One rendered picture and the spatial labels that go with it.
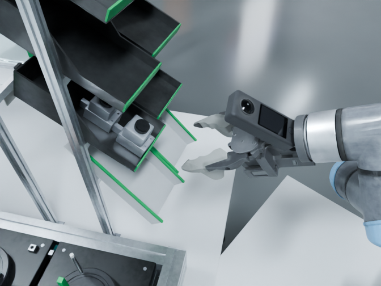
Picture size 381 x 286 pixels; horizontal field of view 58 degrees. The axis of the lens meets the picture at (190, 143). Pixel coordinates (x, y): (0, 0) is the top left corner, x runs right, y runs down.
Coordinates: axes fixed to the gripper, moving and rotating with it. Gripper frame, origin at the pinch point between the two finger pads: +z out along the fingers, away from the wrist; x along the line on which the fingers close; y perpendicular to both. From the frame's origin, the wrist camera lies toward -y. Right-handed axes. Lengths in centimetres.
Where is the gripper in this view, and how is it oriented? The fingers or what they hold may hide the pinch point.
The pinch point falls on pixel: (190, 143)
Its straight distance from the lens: 60.7
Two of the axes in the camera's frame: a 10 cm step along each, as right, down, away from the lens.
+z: -8.3, 0.9, 5.4
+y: 5.0, 5.4, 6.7
